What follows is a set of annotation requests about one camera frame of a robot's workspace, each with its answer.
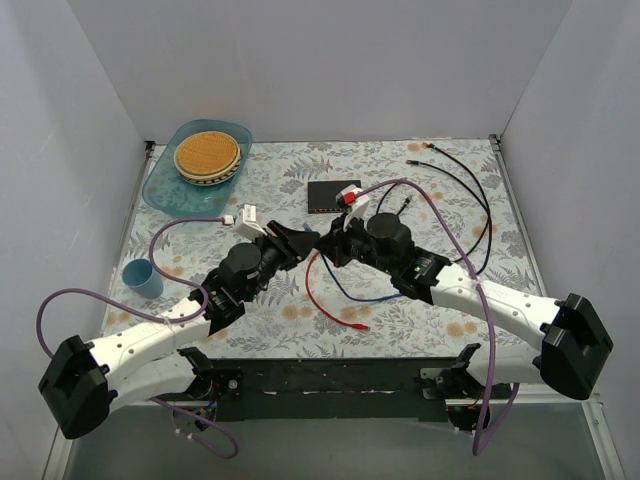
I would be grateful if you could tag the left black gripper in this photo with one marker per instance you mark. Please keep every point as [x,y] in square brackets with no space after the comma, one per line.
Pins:
[279,242]

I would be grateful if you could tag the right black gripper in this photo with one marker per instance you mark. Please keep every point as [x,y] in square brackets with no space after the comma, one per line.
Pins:
[341,245]

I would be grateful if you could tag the black network switch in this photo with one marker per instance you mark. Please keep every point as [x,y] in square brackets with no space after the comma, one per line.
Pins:
[321,195]

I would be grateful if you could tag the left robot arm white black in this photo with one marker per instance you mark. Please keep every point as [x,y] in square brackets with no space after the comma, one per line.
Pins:
[81,383]

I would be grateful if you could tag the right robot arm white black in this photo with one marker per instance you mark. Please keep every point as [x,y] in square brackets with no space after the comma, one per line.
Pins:
[568,345]

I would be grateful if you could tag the floral patterned table mat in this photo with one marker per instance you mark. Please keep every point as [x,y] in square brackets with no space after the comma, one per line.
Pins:
[450,193]

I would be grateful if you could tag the woven orange round basket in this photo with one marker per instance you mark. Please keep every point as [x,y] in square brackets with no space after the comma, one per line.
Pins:
[208,158]

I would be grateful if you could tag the blue transparent plastic tray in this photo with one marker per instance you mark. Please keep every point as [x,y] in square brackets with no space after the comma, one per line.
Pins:
[167,191]

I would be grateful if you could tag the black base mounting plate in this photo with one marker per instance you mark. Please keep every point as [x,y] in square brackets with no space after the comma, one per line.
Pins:
[339,388]

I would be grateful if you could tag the small blue plastic cup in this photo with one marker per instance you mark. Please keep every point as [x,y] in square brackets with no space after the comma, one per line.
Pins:
[140,276]

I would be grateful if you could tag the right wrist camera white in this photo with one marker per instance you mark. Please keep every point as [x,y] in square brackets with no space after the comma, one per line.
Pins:
[353,202]

